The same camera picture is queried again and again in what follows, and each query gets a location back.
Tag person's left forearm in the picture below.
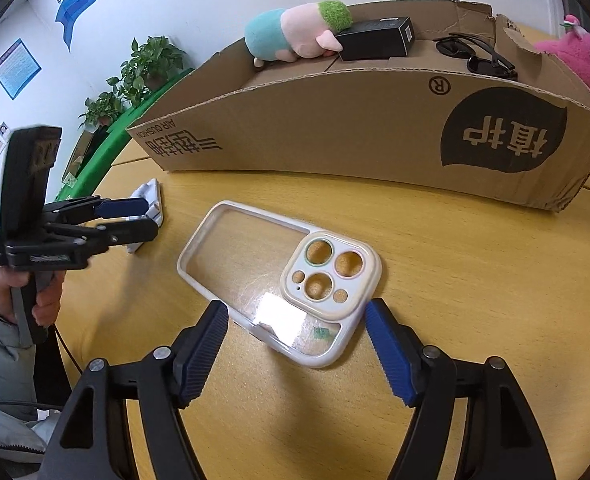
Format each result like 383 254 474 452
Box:
0 280 63 463

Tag black sunglasses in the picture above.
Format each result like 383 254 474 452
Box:
434 32 518 81

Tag pastel pink blue plush toy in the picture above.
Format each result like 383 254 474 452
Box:
244 0 353 67

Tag white folding phone stand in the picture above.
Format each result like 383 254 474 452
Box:
128 178 165 256

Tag green curved ledge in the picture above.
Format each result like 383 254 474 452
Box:
55 67 196 201

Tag long cardboard box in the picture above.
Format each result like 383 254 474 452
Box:
125 0 590 213

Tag white clear phone case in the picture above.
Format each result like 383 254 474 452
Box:
176 200 383 370

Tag person's left hand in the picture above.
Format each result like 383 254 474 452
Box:
0 271 64 329

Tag blue framed wall notice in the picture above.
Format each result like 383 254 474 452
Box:
0 37 42 101

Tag pink plush bear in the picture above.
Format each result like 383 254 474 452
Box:
534 14 590 113

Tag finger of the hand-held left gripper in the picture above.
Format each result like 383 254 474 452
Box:
42 196 150 225
46 216 160 256

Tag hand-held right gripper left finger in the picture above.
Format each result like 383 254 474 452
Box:
45 300 231 480

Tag blue wave wall banner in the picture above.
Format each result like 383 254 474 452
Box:
54 0 118 53

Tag large potted plant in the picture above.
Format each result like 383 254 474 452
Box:
106 36 188 106

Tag small potted plant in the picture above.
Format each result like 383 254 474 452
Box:
78 91 126 133

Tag black rectangular box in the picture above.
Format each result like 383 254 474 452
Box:
336 16 416 62

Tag black cable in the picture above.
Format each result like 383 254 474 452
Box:
0 327 83 411

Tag small brown carton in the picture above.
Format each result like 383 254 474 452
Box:
62 130 96 183

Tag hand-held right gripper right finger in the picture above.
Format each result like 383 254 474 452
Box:
364 297 558 480

